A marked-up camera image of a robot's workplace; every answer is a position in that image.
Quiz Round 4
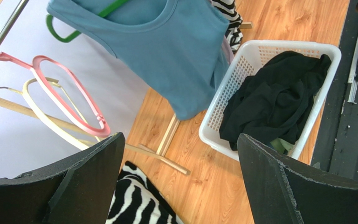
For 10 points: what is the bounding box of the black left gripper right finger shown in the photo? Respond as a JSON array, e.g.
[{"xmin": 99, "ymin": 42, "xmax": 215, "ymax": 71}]
[{"xmin": 237, "ymin": 133, "xmax": 358, "ymax": 224}]

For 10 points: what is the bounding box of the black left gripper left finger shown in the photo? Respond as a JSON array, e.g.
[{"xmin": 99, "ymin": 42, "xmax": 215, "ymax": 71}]
[{"xmin": 0, "ymin": 133, "xmax": 125, "ymax": 224}]

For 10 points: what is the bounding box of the green tank top navy trim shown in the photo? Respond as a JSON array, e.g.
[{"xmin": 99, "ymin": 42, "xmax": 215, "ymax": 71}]
[{"xmin": 270, "ymin": 138, "xmax": 294, "ymax": 154}]

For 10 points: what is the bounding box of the cream plastic hanger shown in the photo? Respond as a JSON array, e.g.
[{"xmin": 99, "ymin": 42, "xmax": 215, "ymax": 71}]
[{"xmin": 0, "ymin": 78, "xmax": 104, "ymax": 150}]

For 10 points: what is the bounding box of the pink hanger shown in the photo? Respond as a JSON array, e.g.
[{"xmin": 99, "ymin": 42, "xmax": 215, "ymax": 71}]
[{"xmin": 0, "ymin": 48, "xmax": 111, "ymax": 138}]

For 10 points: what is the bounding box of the lilac ribbed tank top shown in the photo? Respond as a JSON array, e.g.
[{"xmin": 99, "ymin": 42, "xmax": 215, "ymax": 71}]
[{"xmin": 221, "ymin": 36, "xmax": 234, "ymax": 64}]

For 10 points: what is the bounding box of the green hanger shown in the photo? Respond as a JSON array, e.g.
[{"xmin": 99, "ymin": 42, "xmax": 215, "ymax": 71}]
[{"xmin": 45, "ymin": 0, "xmax": 130, "ymax": 43}]

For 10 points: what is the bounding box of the blue ribbed tank top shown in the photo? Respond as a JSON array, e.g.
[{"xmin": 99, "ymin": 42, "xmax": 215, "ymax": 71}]
[{"xmin": 47, "ymin": 0, "xmax": 229, "ymax": 120}]

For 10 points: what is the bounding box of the black white striped tank top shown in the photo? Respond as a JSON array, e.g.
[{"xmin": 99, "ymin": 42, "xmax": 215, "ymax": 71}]
[{"xmin": 211, "ymin": 0, "xmax": 243, "ymax": 53}]

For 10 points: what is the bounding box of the zebra print blanket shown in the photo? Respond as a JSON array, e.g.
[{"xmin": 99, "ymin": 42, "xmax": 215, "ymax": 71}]
[{"xmin": 106, "ymin": 161, "xmax": 183, "ymax": 224}]

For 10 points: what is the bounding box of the wooden clothes rack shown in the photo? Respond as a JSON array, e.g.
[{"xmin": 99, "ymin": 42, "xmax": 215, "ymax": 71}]
[{"xmin": 0, "ymin": 0, "xmax": 254, "ymax": 176}]

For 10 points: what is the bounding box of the white perforated plastic basket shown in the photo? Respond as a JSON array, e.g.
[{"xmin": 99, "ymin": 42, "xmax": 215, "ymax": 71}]
[{"xmin": 199, "ymin": 40, "xmax": 342, "ymax": 161}]

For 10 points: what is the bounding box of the black mounting rail base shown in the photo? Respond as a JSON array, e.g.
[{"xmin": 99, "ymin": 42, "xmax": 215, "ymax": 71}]
[{"xmin": 310, "ymin": 0, "xmax": 358, "ymax": 181}]

